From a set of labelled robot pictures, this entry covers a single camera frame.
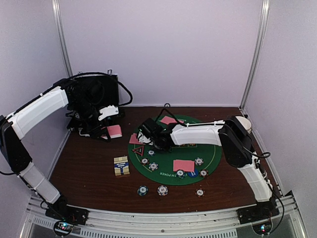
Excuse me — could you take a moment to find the red triangular dealer marker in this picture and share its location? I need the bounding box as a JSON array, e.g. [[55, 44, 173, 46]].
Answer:
[[132, 145, 144, 156]]

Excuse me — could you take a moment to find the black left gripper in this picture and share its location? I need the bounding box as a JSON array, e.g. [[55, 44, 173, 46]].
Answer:
[[70, 97, 111, 142]]

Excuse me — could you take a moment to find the pink playing card deck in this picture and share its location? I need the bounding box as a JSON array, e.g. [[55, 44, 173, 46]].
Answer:
[[101, 124, 122, 139]]

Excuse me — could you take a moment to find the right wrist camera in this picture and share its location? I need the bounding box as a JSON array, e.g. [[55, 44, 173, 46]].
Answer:
[[137, 118, 163, 144]]

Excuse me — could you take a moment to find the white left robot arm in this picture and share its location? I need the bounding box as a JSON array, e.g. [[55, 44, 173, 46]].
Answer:
[[0, 72, 121, 220]]

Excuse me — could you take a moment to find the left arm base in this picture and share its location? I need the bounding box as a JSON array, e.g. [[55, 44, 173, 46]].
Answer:
[[45, 206, 89, 237]]

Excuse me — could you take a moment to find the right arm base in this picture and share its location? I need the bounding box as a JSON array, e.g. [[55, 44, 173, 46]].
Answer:
[[237, 205, 280, 236]]

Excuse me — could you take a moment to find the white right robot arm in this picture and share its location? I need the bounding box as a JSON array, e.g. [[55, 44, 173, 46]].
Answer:
[[139, 116, 277, 219]]

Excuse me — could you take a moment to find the upper white bowl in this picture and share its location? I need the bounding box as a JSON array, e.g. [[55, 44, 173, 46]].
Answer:
[[236, 116, 252, 133]]

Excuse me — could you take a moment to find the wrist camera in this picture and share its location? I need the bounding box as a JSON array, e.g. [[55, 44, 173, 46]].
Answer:
[[98, 105, 119, 121], [137, 118, 163, 144]]

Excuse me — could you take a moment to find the dark blue chip stack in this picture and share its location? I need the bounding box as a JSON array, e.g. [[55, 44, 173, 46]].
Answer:
[[137, 185, 149, 196]]

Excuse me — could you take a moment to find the brown chip stack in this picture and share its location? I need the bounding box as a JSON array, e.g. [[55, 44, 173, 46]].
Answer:
[[196, 189, 205, 197]]

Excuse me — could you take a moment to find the dealt card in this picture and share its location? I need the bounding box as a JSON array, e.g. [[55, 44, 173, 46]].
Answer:
[[129, 133, 141, 144], [160, 116, 184, 125]]

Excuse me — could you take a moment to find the blue round button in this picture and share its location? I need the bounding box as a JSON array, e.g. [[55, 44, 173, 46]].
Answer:
[[187, 171, 199, 178]]

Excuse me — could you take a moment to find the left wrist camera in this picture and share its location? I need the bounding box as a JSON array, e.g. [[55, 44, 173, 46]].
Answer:
[[98, 105, 119, 121]]

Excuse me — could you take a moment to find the blue white chip stack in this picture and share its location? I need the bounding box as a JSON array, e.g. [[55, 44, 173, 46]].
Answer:
[[157, 185, 168, 196]]

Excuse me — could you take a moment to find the black poker case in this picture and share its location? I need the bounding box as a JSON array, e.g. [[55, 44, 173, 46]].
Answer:
[[66, 69, 120, 132]]

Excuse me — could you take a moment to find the round green poker mat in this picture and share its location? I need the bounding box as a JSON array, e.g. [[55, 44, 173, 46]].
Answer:
[[127, 115, 222, 187]]

